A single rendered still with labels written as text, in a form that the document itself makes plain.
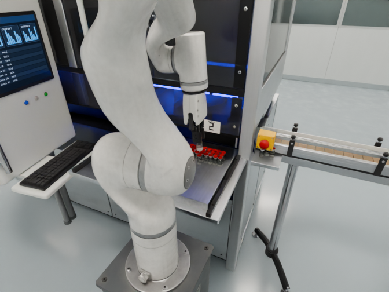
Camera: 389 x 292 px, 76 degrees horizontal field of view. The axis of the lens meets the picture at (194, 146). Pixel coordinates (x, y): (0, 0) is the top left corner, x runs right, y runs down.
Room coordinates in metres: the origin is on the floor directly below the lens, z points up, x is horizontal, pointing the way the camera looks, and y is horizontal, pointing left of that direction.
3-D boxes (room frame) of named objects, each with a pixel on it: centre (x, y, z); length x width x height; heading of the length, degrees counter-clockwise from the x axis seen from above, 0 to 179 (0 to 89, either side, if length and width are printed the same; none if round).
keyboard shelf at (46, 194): (1.05, 0.71, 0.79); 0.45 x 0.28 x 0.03; 164
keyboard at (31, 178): (1.04, 0.67, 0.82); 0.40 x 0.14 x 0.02; 164
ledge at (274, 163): (0.99, -0.35, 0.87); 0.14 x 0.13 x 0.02; 156
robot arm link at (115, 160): (0.46, 0.14, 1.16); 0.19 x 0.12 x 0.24; 71
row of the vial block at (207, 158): (0.95, -0.04, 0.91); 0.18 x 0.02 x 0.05; 66
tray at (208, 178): (0.85, 0.00, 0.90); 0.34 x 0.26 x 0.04; 156
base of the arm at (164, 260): (0.45, 0.11, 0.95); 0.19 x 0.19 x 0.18
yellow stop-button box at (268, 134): (0.96, -0.32, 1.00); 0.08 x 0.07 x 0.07; 156
